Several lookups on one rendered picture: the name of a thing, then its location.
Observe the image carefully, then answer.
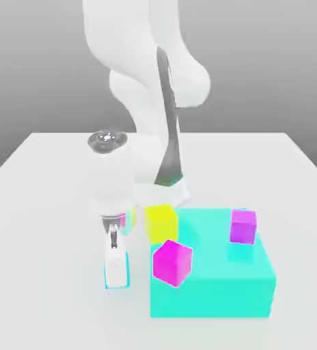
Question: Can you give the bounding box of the small purple cube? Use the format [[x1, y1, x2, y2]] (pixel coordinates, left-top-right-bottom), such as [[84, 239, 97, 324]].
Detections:
[[229, 208, 258, 245]]

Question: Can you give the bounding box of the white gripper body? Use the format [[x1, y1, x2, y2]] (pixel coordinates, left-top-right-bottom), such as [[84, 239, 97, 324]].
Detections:
[[105, 245, 128, 288]]

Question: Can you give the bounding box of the large cyan box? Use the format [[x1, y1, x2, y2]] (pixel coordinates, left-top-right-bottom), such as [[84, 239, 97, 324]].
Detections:
[[149, 207, 277, 319]]

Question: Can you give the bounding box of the small cyan cube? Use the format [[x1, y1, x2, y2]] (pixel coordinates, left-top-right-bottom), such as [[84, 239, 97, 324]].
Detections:
[[104, 250, 131, 290]]

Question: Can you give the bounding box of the small yellow cube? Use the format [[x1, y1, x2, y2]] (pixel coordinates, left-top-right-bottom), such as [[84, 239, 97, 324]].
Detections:
[[143, 204, 179, 245]]

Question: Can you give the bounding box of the small magenta cube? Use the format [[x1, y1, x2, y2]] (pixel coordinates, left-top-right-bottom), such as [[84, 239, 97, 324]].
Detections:
[[152, 239, 194, 288]]

